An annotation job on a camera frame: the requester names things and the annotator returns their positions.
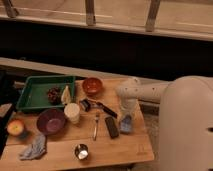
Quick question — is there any orange bowl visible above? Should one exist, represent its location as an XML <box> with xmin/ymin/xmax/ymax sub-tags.
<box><xmin>82</xmin><ymin>77</ymin><xmax>103</xmax><ymax>95</ymax></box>

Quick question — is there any purple bowl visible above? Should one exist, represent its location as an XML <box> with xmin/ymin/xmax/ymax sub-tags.
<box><xmin>36</xmin><ymin>108</ymin><xmax>66</xmax><ymax>135</ymax></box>

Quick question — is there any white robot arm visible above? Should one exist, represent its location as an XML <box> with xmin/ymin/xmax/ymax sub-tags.
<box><xmin>116</xmin><ymin>76</ymin><xmax>213</xmax><ymax>171</ymax></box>

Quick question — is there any red yellow apple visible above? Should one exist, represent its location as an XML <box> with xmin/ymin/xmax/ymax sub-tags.
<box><xmin>7</xmin><ymin>119</ymin><xmax>25</xmax><ymax>136</ymax></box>

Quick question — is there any dark grape bunch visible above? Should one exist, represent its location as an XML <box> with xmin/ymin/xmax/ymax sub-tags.
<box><xmin>47</xmin><ymin>87</ymin><xmax>61</xmax><ymax>105</ymax></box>

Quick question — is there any white cup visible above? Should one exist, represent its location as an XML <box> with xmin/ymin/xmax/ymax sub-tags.
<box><xmin>64</xmin><ymin>103</ymin><xmax>80</xmax><ymax>124</ymax></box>

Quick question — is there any grey blue cloth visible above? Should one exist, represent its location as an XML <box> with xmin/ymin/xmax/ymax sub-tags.
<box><xmin>19</xmin><ymin>134</ymin><xmax>47</xmax><ymax>160</ymax></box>

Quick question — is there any black rectangular block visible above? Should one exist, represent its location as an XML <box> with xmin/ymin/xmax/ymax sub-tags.
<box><xmin>105</xmin><ymin>117</ymin><xmax>119</xmax><ymax>138</ymax></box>

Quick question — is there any white wedge in tray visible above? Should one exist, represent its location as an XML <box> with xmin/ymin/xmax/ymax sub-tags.
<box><xmin>61</xmin><ymin>85</ymin><xmax>71</xmax><ymax>105</ymax></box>

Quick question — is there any small metal cup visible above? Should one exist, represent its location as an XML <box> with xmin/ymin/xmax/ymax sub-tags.
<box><xmin>74</xmin><ymin>144</ymin><xmax>89</xmax><ymax>160</ymax></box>

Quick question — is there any blue sponge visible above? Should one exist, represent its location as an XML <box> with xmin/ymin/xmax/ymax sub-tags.
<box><xmin>119</xmin><ymin>115</ymin><xmax>132</xmax><ymax>134</ymax></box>

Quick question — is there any green plastic tray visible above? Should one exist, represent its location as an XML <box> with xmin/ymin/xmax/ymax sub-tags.
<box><xmin>16</xmin><ymin>75</ymin><xmax>75</xmax><ymax>113</ymax></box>

